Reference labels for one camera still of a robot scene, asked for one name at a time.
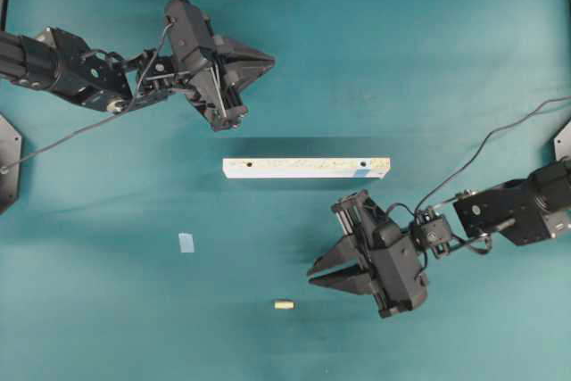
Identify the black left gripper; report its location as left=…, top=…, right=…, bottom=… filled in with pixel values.
left=178, top=35, right=276, bottom=131

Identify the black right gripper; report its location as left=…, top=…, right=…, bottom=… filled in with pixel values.
left=307, top=191, right=388, bottom=313

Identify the short wooden dowel rod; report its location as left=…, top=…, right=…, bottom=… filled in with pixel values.
left=273, top=299, right=295, bottom=311

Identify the white particle board plank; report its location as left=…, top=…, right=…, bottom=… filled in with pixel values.
left=222, top=157, right=391, bottom=179

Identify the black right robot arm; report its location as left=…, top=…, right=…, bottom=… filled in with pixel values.
left=307, top=159, right=570, bottom=318

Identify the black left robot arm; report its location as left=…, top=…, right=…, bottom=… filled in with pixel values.
left=1, top=28, right=275, bottom=131

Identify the blue tape piece on table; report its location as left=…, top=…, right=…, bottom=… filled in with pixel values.
left=178, top=233, right=195, bottom=253

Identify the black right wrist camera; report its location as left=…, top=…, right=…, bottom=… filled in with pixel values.
left=368, top=211, right=427, bottom=318

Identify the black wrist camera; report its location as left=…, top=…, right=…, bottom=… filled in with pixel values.
left=368, top=211, right=427, bottom=318
left=164, top=0, right=215, bottom=74

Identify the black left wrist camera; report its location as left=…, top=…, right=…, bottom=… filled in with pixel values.
left=164, top=0, right=215, bottom=74

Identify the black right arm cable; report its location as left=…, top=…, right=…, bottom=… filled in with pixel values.
left=412, top=95, right=571, bottom=217

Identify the grey right base plate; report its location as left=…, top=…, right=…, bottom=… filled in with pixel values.
left=553, top=120, right=571, bottom=161

